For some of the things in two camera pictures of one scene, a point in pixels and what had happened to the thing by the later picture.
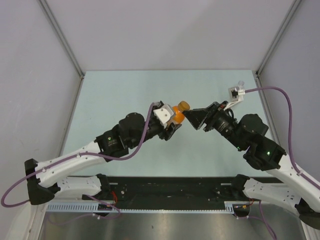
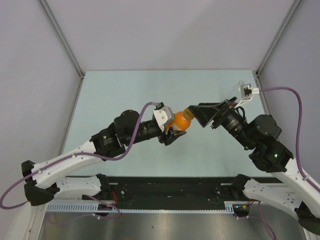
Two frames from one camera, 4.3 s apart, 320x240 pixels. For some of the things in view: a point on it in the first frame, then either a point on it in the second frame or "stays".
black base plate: x=175 y=192 stays
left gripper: x=167 y=134 → x=170 y=137
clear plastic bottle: x=241 y=84 stays
